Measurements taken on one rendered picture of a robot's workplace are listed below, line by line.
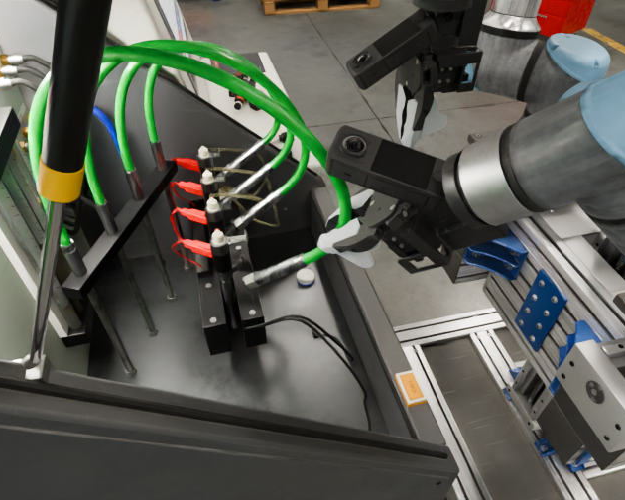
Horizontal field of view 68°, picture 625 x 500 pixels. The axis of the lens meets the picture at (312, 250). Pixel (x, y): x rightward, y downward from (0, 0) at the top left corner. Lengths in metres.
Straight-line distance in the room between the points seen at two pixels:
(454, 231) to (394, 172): 0.09
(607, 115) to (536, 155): 0.05
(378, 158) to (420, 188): 0.05
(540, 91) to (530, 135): 0.65
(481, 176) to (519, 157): 0.03
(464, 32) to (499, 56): 0.38
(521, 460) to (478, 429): 0.14
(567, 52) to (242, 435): 0.84
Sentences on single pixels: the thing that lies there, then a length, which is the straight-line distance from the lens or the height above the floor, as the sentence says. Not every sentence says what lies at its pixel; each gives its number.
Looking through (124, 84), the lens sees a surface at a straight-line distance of 0.75.
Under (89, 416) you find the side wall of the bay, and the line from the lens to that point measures 0.38.
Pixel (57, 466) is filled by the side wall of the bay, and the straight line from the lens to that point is 0.43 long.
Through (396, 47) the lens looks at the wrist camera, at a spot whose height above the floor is 1.38.
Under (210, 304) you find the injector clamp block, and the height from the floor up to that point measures 0.98.
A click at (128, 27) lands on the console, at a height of 1.31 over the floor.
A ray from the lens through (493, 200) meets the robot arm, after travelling 0.40.
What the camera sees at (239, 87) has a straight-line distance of 0.46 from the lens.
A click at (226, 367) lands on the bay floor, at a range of 0.91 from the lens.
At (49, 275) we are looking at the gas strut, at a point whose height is 1.40.
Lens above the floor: 1.59
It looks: 44 degrees down
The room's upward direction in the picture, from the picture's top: straight up
